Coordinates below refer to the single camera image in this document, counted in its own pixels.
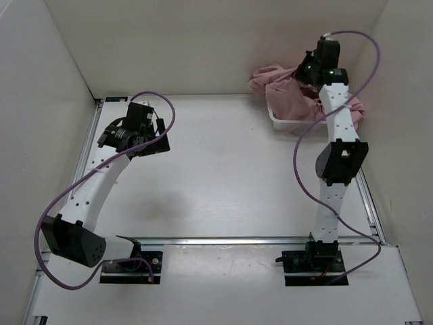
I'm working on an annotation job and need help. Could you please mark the pink trousers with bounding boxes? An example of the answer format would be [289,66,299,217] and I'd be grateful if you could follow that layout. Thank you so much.
[248,62,367,131]

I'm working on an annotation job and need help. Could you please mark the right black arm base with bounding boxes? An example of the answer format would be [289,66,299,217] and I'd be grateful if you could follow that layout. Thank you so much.
[275,240,348,287]

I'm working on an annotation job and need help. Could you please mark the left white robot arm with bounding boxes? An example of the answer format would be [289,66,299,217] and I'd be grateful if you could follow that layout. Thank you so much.
[34,113,170,271]

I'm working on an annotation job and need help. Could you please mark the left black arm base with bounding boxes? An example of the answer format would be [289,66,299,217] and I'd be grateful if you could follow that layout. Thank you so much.
[99,248,163,285]

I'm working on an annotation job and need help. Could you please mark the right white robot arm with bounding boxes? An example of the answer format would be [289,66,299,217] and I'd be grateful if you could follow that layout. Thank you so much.
[294,51,368,271]

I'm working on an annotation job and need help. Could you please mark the white plastic basket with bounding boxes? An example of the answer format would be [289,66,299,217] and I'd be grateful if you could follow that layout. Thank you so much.
[267,106,327,136]

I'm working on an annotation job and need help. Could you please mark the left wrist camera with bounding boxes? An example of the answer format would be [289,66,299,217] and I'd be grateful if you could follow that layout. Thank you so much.
[122,102,154,129]

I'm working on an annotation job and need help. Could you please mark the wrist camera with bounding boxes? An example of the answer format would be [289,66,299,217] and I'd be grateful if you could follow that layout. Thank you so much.
[122,102,154,129]
[314,36,340,71]

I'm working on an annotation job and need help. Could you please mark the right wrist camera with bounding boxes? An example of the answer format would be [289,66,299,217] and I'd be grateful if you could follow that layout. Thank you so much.
[314,36,340,71]

